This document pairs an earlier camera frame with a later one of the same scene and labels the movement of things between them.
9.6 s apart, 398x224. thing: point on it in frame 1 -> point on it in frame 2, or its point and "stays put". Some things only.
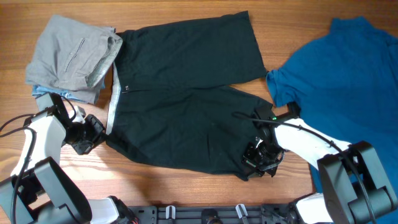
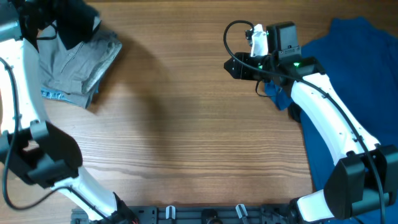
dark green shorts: x=176 y=109 -> x=75 y=22
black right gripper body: x=261 y=158 -> x=263 y=62
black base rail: x=236 y=214 stays put
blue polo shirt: x=346 y=86 stays put
